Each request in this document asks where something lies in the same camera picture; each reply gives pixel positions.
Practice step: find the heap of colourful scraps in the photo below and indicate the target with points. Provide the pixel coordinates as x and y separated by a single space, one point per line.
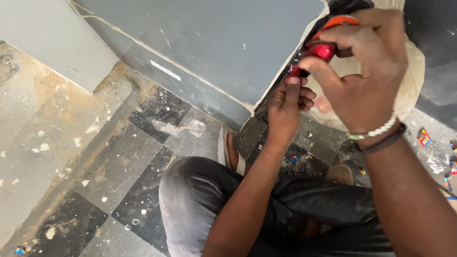
452 167

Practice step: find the small yellow scrap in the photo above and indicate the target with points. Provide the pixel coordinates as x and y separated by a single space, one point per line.
362 171
310 135

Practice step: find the red and orange hand tool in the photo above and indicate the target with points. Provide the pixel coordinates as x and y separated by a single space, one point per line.
321 50

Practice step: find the colourful wrapper scrap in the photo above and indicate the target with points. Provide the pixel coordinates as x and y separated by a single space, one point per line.
424 137

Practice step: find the white sandal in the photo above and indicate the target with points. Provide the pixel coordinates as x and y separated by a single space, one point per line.
223 150

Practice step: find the black trousers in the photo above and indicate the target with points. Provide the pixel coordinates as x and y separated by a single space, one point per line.
192 207

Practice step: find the black wrist band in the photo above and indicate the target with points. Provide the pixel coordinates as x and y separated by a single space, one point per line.
385 142

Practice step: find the tan sandal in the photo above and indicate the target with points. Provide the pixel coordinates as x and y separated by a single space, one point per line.
341 175

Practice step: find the beige plastic bag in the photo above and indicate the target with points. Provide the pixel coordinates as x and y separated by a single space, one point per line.
410 85

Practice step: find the person's right hand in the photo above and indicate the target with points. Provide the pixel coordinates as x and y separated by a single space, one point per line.
367 78

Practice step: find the small blue scrap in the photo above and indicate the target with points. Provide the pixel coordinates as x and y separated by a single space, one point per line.
19 251

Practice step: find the person's left hand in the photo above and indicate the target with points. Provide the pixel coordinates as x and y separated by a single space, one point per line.
284 117

